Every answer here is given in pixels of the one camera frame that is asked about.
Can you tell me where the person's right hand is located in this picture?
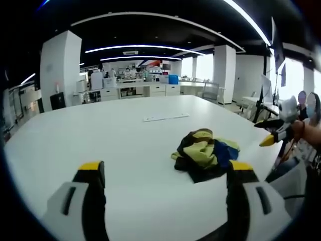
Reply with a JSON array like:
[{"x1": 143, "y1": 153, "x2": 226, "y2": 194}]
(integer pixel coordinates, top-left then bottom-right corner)
[{"x1": 291, "y1": 119, "x2": 307, "y2": 143}]

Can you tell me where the black square box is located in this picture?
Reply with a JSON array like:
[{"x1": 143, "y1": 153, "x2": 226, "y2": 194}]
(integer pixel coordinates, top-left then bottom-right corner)
[{"x1": 50, "y1": 92, "x2": 67, "y2": 110}]

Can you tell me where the person's dark printed shirt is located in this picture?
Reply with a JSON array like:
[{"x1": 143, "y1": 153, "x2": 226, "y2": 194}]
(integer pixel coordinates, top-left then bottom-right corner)
[{"x1": 304, "y1": 149, "x2": 321, "y2": 201}]

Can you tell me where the yellow blue black garment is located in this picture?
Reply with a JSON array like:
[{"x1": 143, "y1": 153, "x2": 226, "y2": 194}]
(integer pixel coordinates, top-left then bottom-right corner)
[{"x1": 170, "y1": 128, "x2": 241, "y2": 184}]

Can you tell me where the group of distant people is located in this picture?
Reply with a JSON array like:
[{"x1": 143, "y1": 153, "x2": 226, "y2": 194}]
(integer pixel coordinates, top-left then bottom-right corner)
[{"x1": 89, "y1": 65, "x2": 148, "y2": 83}]

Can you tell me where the person's light grey clothing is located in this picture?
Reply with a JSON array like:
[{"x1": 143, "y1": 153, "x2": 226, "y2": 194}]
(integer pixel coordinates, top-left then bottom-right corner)
[{"x1": 265, "y1": 157, "x2": 308, "y2": 218}]

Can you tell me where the grey mesh office chair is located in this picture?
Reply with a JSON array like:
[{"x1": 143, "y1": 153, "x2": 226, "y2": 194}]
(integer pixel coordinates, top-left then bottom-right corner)
[{"x1": 202, "y1": 81, "x2": 226, "y2": 105}]

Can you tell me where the white long window desk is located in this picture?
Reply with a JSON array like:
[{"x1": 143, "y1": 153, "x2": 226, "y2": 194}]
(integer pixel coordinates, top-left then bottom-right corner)
[{"x1": 178, "y1": 79, "x2": 226, "y2": 94}]

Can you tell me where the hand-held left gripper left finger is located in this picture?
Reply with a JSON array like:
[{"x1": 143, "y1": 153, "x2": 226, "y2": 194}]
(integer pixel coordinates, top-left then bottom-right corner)
[{"x1": 42, "y1": 160, "x2": 109, "y2": 241}]

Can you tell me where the small tilted monitor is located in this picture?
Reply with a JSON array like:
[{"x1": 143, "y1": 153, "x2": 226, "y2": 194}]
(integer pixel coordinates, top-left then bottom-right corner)
[{"x1": 260, "y1": 73, "x2": 273, "y2": 101}]

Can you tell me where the white cabinet counter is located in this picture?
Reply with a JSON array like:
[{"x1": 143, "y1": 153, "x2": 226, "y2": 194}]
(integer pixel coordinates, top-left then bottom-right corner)
[{"x1": 73, "y1": 81, "x2": 182, "y2": 103}]

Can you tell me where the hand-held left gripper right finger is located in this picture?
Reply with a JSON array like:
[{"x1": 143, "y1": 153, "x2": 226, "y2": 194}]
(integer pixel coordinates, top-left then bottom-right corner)
[{"x1": 225, "y1": 160, "x2": 293, "y2": 241}]

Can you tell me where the orange cable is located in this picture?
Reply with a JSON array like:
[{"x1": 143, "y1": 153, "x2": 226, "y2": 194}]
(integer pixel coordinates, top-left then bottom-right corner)
[{"x1": 278, "y1": 120, "x2": 305, "y2": 166}]

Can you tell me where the white rectangular template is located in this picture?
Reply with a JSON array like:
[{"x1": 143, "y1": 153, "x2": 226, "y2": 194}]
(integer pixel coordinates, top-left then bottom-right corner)
[{"x1": 142, "y1": 112, "x2": 190, "y2": 123}]

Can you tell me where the large black monitor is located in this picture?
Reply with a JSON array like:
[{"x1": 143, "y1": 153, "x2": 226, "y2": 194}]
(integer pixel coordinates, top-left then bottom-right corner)
[{"x1": 270, "y1": 16, "x2": 286, "y2": 70}]

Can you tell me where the white side desk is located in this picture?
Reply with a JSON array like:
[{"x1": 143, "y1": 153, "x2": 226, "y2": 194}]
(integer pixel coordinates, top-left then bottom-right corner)
[{"x1": 241, "y1": 95, "x2": 279, "y2": 118}]

